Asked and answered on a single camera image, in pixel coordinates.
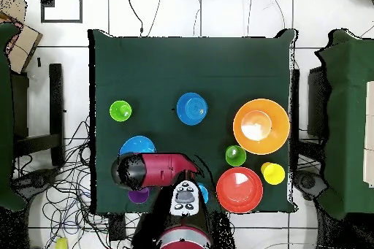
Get small light blue bowl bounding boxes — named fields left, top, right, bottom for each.
left=176, top=92, right=209, bottom=126

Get large blue bowl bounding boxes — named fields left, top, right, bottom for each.
left=118, top=135, right=157, bottom=156

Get dark green tablecloth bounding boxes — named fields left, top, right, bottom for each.
left=88, top=28, right=299, bottom=214

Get smooth green cup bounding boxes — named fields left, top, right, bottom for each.
left=224, top=145, right=247, bottom=167

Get light blue cup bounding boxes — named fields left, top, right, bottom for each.
left=196, top=182, right=210, bottom=204

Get ridged green cup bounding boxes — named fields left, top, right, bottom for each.
left=109, top=100, right=133, bottom=123

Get red-orange bowl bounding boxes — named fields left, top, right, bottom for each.
left=215, top=166, right=264, bottom=214

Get purple cup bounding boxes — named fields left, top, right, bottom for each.
left=127, top=186, right=150, bottom=205

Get large yellow-orange bowl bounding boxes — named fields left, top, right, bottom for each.
left=232, top=98, right=291, bottom=156

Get yellow cup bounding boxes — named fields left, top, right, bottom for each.
left=260, top=161, right=286, bottom=186

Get black equipment cabinet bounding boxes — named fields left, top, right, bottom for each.
left=306, top=66, right=331, bottom=139

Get grey black stand base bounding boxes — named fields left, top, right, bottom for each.
left=12, top=166, right=61, bottom=200
left=293, top=169, right=329, bottom=202

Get green cloth side table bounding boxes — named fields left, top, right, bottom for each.
left=314, top=28, right=374, bottom=221
left=0, top=22, right=27, bottom=212

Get small yellow object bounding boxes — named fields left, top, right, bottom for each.
left=54, top=236, right=69, bottom=249

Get cardboard box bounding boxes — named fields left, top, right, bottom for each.
left=0, top=0, right=43, bottom=74

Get white boxes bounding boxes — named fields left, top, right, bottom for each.
left=362, top=80, right=374, bottom=188

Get black floor cable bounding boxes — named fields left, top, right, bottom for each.
left=123, top=0, right=145, bottom=37

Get black stand frame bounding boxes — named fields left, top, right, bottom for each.
left=11, top=62, right=66, bottom=168
left=290, top=68, right=301, bottom=171

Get tangle of floor cables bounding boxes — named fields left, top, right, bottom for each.
left=11, top=114, right=141, bottom=249

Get black square floor frame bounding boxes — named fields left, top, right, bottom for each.
left=39, top=0, right=83, bottom=24

